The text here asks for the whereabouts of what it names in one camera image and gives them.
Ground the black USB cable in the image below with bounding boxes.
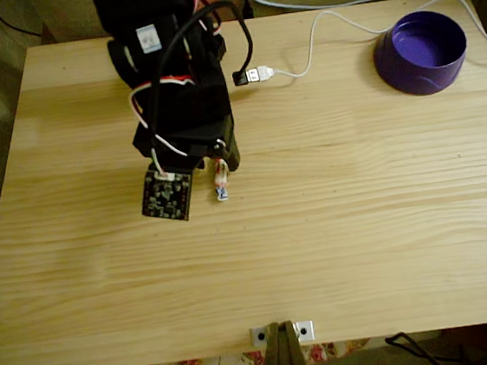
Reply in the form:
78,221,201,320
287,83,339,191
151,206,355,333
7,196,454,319
133,0,268,176

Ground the White Rabbit candy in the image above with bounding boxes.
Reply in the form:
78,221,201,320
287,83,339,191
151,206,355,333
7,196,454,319
211,156,232,204

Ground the purple plastic bowl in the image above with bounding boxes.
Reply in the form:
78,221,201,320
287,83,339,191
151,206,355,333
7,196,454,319
368,6,473,101

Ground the red white servo wire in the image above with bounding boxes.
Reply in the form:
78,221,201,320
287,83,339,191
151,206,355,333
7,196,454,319
127,72,204,164

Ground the white USB cable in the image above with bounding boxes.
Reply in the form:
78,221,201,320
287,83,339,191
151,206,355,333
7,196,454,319
239,0,487,85

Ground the floral cloth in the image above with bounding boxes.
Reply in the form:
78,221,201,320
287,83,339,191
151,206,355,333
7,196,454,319
139,336,373,365

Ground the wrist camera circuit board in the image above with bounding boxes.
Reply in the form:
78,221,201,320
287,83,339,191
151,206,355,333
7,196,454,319
136,159,198,226

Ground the metal corner bracket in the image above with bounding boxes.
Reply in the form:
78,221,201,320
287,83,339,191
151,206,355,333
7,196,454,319
248,324,272,350
293,319,318,344

